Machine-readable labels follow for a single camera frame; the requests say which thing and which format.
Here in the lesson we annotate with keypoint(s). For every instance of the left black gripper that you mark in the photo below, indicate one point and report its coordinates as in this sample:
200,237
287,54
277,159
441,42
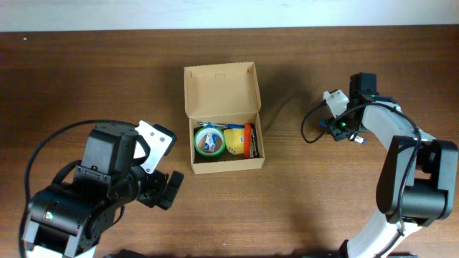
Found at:
158,191

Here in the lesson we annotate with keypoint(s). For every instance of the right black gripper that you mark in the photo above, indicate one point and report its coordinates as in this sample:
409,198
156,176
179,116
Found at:
341,130

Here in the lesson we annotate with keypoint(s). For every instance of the green tape roll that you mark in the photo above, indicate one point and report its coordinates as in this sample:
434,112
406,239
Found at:
201,150

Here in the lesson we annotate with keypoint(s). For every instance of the white blue staples box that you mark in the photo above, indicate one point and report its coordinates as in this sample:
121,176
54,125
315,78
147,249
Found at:
210,142

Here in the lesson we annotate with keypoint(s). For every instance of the white blue marker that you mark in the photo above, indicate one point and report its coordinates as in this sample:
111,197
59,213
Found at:
358,139

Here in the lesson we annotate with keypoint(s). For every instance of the blue ballpoint pen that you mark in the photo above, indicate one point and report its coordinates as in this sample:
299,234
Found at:
220,125

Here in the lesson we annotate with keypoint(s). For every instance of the yellow sticky note pad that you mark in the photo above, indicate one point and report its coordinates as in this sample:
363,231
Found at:
235,140

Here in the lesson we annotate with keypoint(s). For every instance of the brown cardboard box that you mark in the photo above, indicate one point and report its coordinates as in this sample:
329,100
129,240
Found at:
226,94

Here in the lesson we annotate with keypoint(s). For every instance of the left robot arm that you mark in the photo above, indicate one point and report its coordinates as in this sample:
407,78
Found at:
89,196

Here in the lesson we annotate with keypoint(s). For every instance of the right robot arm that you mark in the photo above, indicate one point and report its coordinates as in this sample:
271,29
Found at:
417,184

